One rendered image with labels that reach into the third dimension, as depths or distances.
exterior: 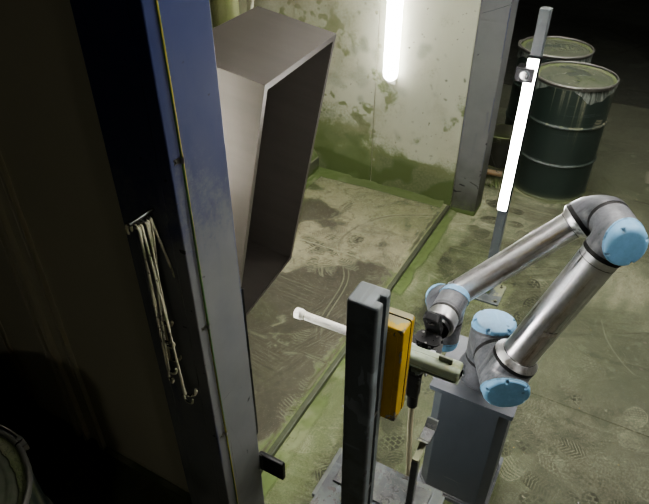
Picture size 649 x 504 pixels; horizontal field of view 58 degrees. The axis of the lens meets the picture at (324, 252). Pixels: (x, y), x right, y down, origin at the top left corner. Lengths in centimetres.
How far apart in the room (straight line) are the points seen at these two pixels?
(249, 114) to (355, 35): 231
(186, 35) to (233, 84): 79
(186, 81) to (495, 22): 285
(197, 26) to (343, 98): 322
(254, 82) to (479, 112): 234
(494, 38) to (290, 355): 224
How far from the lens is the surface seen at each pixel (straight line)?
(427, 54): 403
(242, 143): 205
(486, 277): 189
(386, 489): 176
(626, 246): 172
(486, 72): 394
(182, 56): 119
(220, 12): 378
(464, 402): 221
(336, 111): 445
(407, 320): 110
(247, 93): 196
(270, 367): 306
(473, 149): 414
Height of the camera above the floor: 229
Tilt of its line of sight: 36 degrees down
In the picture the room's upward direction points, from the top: straight up
